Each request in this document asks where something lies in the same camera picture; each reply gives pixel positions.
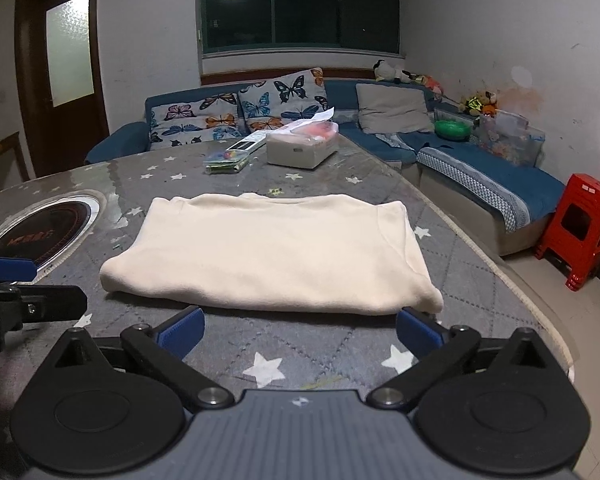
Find wooden door with frosted glass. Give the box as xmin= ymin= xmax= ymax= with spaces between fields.
xmin=14 ymin=0 xmax=112 ymax=181

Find white flat box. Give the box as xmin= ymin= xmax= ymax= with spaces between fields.
xmin=226 ymin=132 xmax=271 ymax=156

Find clear plastic storage bin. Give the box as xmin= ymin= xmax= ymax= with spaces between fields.
xmin=479 ymin=110 xmax=546 ymax=167

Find beige tissue box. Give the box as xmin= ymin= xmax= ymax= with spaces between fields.
xmin=265 ymin=107 xmax=340 ymax=170

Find round black induction cooktop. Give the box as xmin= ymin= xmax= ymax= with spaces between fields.
xmin=0 ymin=191 xmax=106 ymax=281

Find green bowl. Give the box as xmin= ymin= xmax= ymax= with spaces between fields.
xmin=433 ymin=119 xmax=472 ymax=142

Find black and white plush toy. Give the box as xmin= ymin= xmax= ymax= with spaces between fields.
xmin=373 ymin=59 xmax=416 ymax=85

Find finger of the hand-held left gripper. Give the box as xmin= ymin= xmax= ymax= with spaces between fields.
xmin=20 ymin=285 xmax=88 ymax=322
xmin=0 ymin=256 xmax=37 ymax=282

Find wooden chair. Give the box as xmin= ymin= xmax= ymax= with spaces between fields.
xmin=0 ymin=131 xmax=31 ymax=198

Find clear box of coloured crayons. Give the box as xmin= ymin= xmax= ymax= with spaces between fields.
xmin=203 ymin=149 xmax=251 ymax=176

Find dark window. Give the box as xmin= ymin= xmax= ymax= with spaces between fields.
xmin=200 ymin=0 xmax=401 ymax=56

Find yellow and brown plush toys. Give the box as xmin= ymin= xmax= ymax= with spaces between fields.
xmin=459 ymin=90 xmax=500 ymax=115

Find grey star-print tablecloth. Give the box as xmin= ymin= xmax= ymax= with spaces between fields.
xmin=0 ymin=132 xmax=578 ymax=480

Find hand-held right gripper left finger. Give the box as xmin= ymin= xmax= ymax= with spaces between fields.
xmin=50 ymin=307 xmax=233 ymax=411

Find red plastic stool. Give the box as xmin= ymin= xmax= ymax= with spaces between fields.
xmin=534 ymin=173 xmax=600 ymax=292

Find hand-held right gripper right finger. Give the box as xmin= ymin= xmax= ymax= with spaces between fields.
xmin=367 ymin=307 xmax=551 ymax=411

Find blue sofa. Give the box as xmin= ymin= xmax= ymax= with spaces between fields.
xmin=84 ymin=77 xmax=567 ymax=256

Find grey pillow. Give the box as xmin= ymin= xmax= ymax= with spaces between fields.
xmin=355 ymin=82 xmax=435 ymax=135

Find cream sweatshirt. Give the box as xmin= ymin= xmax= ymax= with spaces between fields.
xmin=99 ymin=191 xmax=445 ymax=317

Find orange plush toy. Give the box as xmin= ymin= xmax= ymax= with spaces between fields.
xmin=420 ymin=74 xmax=446 ymax=98

